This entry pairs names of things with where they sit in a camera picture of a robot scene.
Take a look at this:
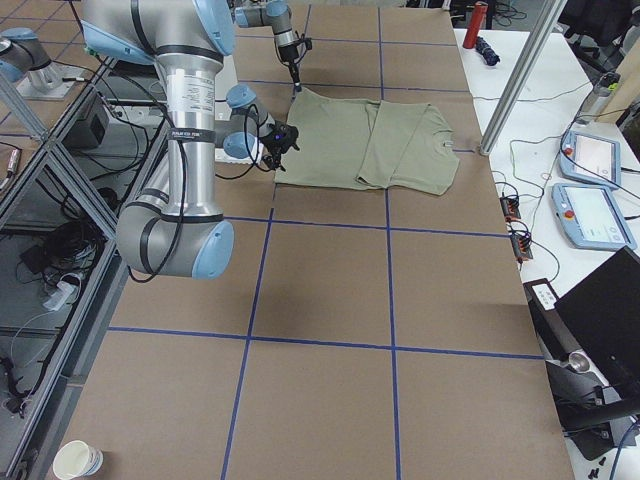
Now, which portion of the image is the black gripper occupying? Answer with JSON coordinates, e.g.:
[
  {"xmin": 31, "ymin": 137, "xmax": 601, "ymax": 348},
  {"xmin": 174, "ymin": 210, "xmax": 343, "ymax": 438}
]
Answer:
[
  {"xmin": 261, "ymin": 123, "xmax": 300, "ymax": 171},
  {"xmin": 277, "ymin": 32, "xmax": 313, "ymax": 93}
]

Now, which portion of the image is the green long-sleeve shirt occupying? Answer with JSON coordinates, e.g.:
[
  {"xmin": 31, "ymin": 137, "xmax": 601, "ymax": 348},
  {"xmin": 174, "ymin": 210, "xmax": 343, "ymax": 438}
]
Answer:
[{"xmin": 275, "ymin": 89, "xmax": 459, "ymax": 196}]

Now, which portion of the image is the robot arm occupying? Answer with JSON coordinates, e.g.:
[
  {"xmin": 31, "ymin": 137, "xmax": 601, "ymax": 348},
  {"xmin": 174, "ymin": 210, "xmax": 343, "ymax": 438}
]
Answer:
[
  {"xmin": 81, "ymin": 1, "xmax": 302, "ymax": 283},
  {"xmin": 232, "ymin": 0, "xmax": 313, "ymax": 93}
]

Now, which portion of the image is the dark folded umbrella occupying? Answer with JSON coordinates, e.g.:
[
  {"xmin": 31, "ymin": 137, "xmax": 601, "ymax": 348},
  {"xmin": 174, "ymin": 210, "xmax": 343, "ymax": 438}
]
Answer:
[{"xmin": 475, "ymin": 36, "xmax": 500, "ymax": 67}]

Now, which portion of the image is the red bottle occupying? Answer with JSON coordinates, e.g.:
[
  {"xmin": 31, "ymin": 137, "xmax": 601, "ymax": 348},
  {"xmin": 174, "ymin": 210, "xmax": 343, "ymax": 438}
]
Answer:
[{"xmin": 462, "ymin": 1, "xmax": 489, "ymax": 50}]

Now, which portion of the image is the orange black connector block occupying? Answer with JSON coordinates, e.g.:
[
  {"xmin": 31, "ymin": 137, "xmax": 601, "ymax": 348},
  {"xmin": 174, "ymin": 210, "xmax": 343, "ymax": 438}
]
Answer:
[{"xmin": 500, "ymin": 196, "xmax": 521, "ymax": 222}]

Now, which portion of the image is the white power strip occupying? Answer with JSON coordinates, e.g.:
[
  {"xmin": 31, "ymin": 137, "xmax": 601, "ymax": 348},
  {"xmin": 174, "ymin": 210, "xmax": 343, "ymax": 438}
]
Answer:
[{"xmin": 43, "ymin": 277, "xmax": 79, "ymax": 311}]

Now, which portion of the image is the upper teach pendant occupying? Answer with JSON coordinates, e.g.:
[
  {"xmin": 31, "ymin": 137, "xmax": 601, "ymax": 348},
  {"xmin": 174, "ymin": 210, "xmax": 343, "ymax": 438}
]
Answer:
[{"xmin": 558, "ymin": 130, "xmax": 621, "ymax": 189}]

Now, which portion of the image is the teach pendant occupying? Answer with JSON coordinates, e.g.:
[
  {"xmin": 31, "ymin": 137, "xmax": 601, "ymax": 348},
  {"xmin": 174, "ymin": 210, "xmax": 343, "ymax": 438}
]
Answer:
[
  {"xmin": 551, "ymin": 183, "xmax": 637, "ymax": 251},
  {"xmin": 558, "ymin": 130, "xmax": 621, "ymax": 189}
]

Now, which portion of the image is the grey water bottle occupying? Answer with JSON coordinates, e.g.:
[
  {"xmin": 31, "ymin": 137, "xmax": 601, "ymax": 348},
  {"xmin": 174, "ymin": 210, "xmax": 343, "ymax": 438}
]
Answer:
[{"xmin": 579, "ymin": 72, "xmax": 621, "ymax": 122}]

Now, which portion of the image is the lower teach pendant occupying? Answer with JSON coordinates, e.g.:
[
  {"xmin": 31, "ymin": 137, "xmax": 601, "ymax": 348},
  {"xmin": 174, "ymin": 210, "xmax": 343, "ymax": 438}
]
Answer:
[{"xmin": 551, "ymin": 183, "xmax": 637, "ymax": 251}]

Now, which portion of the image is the white paper cup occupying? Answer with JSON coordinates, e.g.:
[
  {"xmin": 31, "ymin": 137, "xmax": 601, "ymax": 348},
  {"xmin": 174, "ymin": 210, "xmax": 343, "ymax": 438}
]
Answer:
[{"xmin": 52, "ymin": 440, "xmax": 104, "ymax": 480}]

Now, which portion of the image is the black laptop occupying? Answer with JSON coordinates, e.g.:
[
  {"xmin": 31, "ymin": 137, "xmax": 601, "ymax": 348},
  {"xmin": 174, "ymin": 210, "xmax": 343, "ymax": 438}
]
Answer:
[{"xmin": 555, "ymin": 247, "xmax": 639, "ymax": 395}]

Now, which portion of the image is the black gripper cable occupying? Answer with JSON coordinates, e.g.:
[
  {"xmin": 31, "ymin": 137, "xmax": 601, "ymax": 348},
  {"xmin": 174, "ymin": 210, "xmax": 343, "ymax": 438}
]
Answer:
[{"xmin": 89, "ymin": 49, "xmax": 271, "ymax": 281}]

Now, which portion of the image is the aluminium frame post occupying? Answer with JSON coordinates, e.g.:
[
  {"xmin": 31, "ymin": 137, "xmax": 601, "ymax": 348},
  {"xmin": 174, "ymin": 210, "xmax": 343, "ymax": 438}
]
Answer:
[{"xmin": 479, "ymin": 0, "xmax": 567, "ymax": 156}]

